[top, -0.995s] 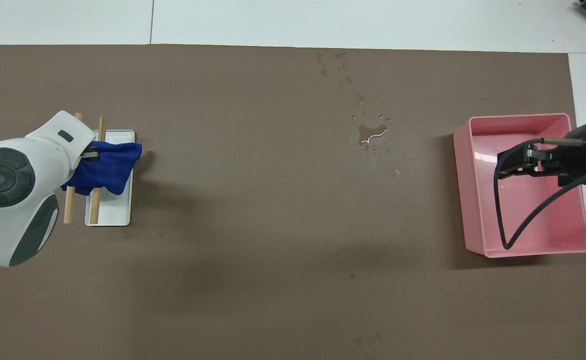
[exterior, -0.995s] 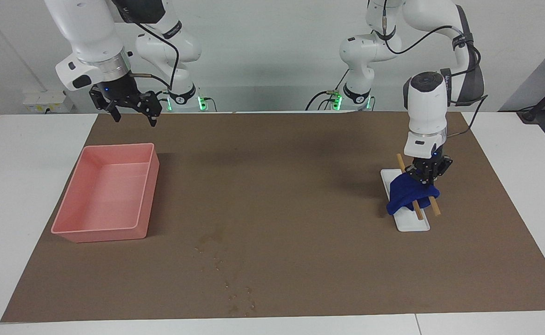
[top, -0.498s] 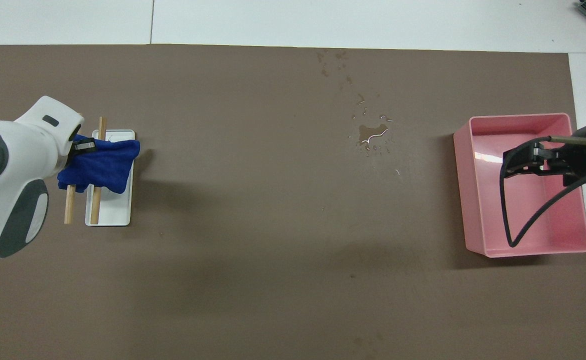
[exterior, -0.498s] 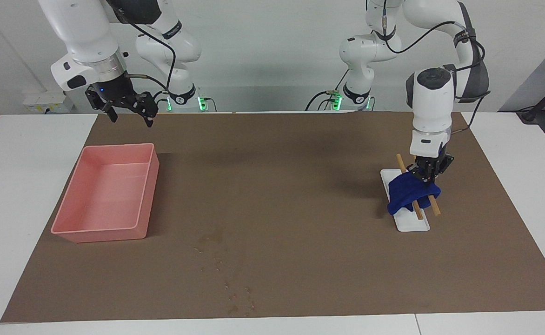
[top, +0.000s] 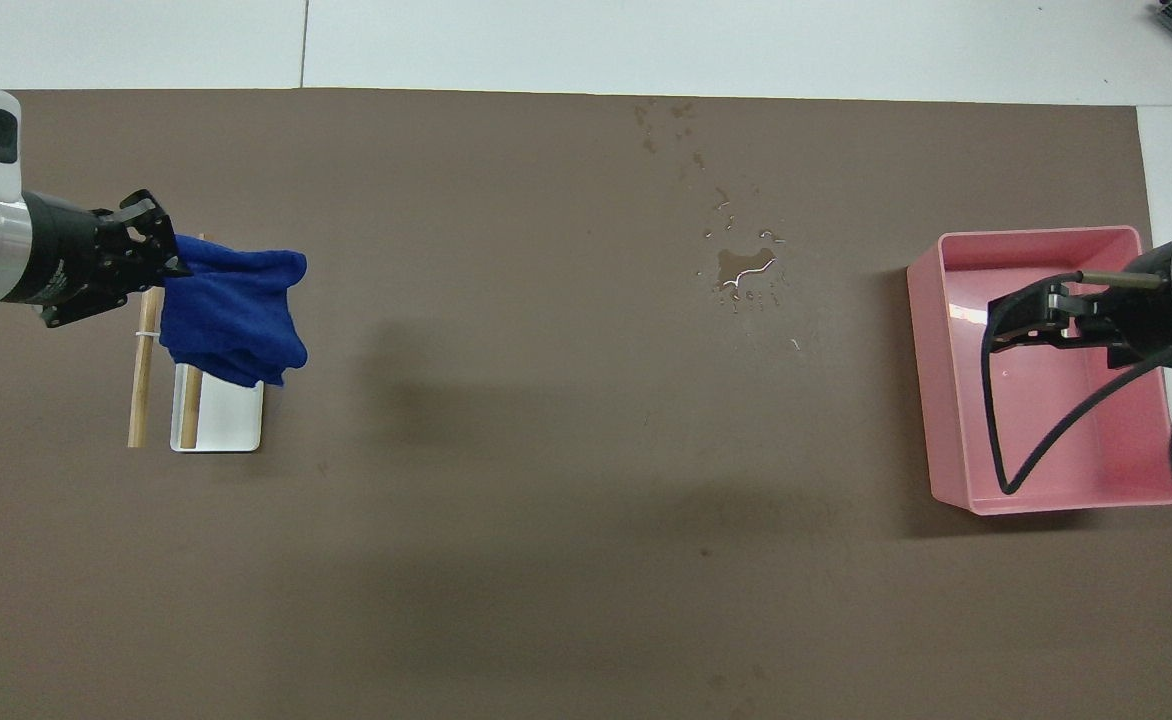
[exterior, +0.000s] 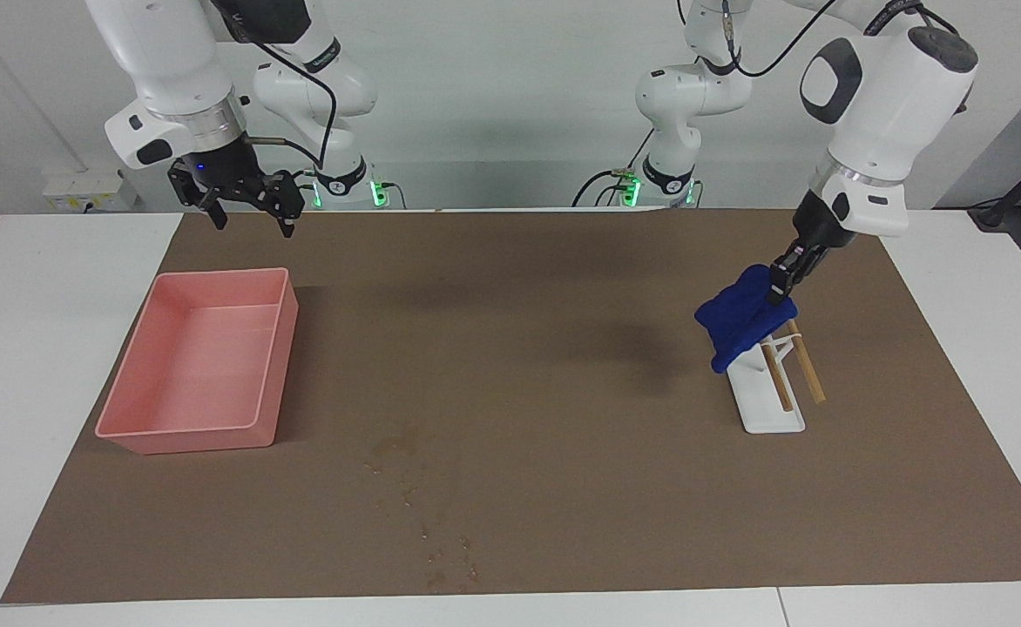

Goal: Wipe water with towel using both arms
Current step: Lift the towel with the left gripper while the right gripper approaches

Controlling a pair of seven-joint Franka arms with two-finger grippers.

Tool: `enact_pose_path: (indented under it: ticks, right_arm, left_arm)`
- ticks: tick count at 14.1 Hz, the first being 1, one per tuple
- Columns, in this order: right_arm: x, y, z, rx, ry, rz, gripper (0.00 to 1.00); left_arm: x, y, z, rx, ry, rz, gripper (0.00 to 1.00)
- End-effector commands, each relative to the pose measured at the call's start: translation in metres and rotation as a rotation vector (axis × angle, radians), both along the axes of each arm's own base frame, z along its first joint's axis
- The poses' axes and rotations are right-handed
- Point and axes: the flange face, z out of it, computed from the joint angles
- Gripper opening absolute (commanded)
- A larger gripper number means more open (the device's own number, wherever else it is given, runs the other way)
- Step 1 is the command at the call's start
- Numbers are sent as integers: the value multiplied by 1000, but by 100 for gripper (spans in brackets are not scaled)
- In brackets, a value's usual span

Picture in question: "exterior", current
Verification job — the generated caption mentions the dark blue towel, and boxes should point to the dark blue towel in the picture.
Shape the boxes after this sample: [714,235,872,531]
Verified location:
[694,266,800,374]

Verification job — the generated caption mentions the white rack with wooden rods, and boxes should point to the white rack with wooden rods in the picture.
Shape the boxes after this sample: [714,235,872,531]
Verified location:
[727,318,828,435]

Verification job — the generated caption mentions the pink plastic bin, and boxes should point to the pink plastic bin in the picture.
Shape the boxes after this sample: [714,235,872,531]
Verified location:
[95,267,300,456]

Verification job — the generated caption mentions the black stand leg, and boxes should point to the black stand leg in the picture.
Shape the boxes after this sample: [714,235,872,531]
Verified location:
[968,138,1021,233]

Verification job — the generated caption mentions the brown table mat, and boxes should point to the brown table mat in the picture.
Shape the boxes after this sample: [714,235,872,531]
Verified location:
[1,209,1021,605]

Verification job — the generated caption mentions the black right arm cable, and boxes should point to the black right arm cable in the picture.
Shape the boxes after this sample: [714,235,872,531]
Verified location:
[240,39,339,172]

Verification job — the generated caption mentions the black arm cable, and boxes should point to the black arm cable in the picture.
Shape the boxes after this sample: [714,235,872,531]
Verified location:
[676,0,964,79]
[240,39,339,172]

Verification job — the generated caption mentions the white wall socket box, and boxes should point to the white wall socket box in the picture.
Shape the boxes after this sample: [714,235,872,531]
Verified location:
[42,169,139,213]

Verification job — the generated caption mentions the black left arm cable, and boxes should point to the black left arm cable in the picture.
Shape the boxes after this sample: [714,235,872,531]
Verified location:
[676,0,964,79]

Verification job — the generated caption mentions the black base cable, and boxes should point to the black base cable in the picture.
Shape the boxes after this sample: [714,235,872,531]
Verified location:
[571,169,621,209]
[601,128,656,209]

